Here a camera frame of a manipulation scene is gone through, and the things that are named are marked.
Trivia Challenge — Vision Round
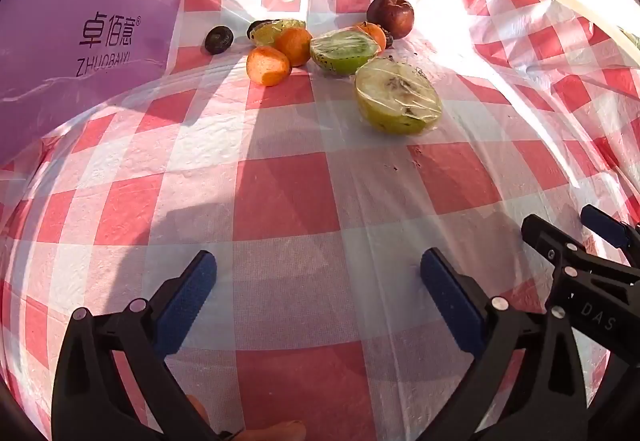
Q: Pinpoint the dark red apple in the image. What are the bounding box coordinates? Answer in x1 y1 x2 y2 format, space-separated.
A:
366 0 415 40

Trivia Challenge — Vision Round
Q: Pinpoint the person's left hand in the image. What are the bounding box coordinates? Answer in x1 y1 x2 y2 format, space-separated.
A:
186 393 307 441

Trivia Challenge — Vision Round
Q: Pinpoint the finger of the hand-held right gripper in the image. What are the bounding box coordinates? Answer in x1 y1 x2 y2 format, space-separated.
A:
521 214 640 303
581 204 640 267

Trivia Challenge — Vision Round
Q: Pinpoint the red white checkered plastic tablecloth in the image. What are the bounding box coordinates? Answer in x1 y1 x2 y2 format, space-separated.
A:
0 0 640 441

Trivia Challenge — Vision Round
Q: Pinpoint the small orange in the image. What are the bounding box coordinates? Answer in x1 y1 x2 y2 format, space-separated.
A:
246 46 291 87
274 27 313 67
353 22 387 53

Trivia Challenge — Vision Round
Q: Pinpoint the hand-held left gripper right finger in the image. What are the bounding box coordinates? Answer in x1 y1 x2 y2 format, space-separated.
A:
415 248 589 441

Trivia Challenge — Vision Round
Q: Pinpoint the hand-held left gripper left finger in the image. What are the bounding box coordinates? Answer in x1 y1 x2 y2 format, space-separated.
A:
52 250 236 441

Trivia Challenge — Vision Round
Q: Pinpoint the wrapped kiwi half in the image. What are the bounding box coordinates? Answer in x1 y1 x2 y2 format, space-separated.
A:
310 30 379 76

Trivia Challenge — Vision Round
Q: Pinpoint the wrapped yellow-green fruit half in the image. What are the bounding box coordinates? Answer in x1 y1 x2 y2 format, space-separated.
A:
250 18 307 48

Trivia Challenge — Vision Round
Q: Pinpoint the halved green apple wrapped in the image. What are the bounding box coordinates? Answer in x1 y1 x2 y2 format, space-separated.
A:
354 57 444 136

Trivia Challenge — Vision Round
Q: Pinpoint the purple cardboard box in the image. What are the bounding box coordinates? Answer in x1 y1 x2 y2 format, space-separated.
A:
0 0 188 162

